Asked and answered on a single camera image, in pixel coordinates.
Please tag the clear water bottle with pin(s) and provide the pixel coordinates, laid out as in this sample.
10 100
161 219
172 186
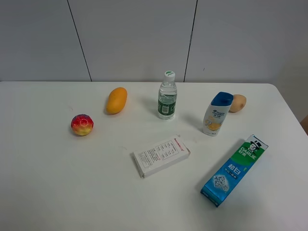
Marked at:
167 96

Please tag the brown potato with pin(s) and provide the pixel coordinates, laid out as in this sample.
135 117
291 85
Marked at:
238 103

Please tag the yellow mango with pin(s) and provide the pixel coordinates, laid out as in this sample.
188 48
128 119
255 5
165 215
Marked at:
116 101

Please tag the white blue shampoo bottle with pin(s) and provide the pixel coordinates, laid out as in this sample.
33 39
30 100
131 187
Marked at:
216 113

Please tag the blue green toothpaste box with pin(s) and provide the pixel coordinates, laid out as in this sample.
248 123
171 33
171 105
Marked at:
221 184

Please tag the white cardboard box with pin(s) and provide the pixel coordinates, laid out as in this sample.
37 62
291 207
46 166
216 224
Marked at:
158 156

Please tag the brown furniture edge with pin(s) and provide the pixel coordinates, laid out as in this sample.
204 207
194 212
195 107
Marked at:
304 124

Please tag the red yellow ball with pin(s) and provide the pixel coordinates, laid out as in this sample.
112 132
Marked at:
82 124

